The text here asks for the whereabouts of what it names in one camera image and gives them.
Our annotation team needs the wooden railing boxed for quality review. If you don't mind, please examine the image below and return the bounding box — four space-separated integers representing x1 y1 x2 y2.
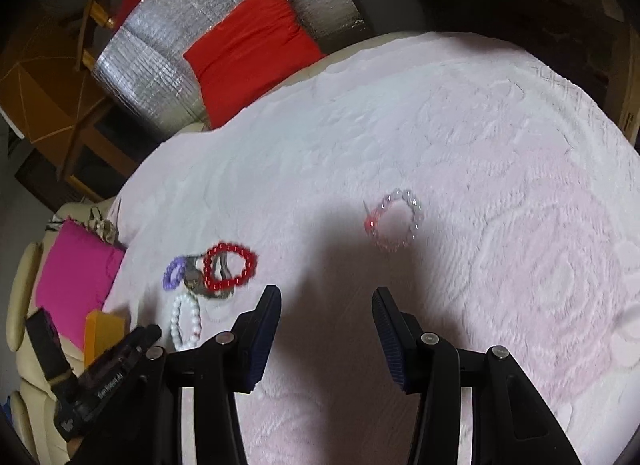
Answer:
75 0 141 70

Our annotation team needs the red bead bracelet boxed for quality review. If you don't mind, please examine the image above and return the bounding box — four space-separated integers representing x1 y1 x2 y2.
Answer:
202 242 258 294

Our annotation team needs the silver metal link bracelet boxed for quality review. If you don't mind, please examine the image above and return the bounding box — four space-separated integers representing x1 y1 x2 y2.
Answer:
182 252 236 301

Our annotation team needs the red cushion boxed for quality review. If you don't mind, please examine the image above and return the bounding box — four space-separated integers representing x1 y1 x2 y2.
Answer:
183 0 322 130

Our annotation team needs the silver foil insulation mat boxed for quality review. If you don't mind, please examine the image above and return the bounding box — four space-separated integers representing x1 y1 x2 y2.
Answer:
91 0 362 134

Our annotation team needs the purple bead bracelet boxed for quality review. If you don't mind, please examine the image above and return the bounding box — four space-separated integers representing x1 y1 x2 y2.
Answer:
164 256 188 291

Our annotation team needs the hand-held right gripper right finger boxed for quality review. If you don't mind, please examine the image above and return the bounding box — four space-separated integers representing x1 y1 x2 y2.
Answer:
371 287 583 465

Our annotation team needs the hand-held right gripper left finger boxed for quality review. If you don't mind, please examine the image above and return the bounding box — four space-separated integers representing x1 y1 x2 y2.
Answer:
75 285 282 465

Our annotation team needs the patterned cloth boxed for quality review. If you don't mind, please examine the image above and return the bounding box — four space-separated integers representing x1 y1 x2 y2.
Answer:
82 205 123 248

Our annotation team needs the white pearl bracelet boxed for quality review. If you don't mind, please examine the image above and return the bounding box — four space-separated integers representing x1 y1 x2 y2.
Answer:
169 293 203 351

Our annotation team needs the orange box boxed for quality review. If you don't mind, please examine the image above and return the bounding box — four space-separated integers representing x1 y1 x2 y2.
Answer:
84 310 126 371

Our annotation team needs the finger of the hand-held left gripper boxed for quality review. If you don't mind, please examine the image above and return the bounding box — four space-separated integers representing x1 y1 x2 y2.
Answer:
117 325 162 361
25 309 68 386

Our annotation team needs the pink cushion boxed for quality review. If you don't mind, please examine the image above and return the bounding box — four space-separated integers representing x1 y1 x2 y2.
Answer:
32 219 126 346

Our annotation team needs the pink clear bead bracelet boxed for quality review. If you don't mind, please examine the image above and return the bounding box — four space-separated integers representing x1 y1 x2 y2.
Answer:
364 188 425 252

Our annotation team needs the white pink blanket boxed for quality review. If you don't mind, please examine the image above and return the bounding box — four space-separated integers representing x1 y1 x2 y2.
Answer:
97 31 640 465

